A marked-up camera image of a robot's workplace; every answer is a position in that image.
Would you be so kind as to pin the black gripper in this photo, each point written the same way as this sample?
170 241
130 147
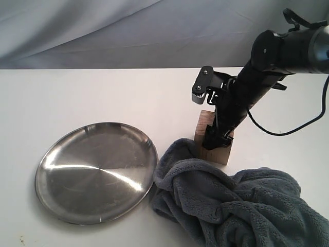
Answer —
235 96

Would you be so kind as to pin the round stainless steel plate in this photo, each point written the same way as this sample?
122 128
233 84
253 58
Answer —
96 173

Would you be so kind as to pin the wooden block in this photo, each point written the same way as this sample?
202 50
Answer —
218 155

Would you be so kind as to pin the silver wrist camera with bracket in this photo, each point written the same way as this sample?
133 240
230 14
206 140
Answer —
210 86

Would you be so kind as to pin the grey backdrop cloth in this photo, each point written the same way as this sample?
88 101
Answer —
140 34

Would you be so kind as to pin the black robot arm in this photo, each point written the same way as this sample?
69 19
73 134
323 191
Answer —
274 56

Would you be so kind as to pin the grey fleece cloth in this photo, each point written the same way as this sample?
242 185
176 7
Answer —
254 207

